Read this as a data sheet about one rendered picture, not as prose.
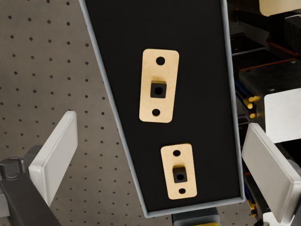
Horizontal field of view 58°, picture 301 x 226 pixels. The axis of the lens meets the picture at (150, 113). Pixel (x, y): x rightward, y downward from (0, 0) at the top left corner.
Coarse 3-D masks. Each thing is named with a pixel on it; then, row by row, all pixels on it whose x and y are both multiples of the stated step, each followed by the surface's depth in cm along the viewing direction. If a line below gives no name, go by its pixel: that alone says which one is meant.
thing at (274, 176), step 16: (256, 128) 20; (256, 144) 19; (272, 144) 18; (256, 160) 19; (272, 160) 16; (256, 176) 18; (272, 176) 16; (288, 176) 15; (272, 192) 16; (288, 192) 14; (272, 208) 16; (288, 208) 15
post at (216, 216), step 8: (208, 208) 42; (216, 208) 42; (176, 216) 42; (184, 216) 42; (192, 216) 41; (200, 216) 41; (208, 216) 41; (216, 216) 41; (176, 224) 42; (184, 224) 42; (192, 224) 42; (200, 224) 42
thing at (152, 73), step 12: (144, 60) 29; (168, 60) 29; (144, 72) 29; (156, 72) 29; (168, 72) 29; (144, 84) 30; (156, 84) 29; (168, 84) 30; (144, 96) 30; (156, 96) 29; (168, 96) 30; (144, 108) 31; (156, 108) 31; (168, 108) 31; (144, 120) 32; (156, 120) 32; (168, 120) 32
